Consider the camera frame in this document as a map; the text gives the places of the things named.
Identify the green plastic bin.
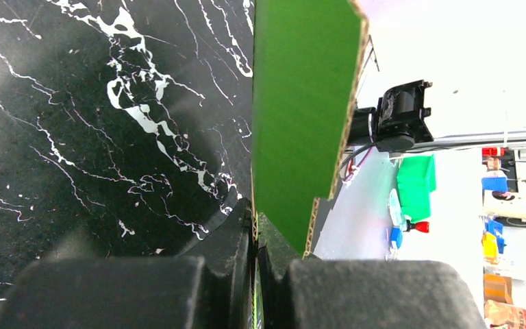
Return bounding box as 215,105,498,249
397,155,436,222

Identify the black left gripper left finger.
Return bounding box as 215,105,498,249
0,198,252,328

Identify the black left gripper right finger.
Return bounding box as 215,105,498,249
258,213,488,329

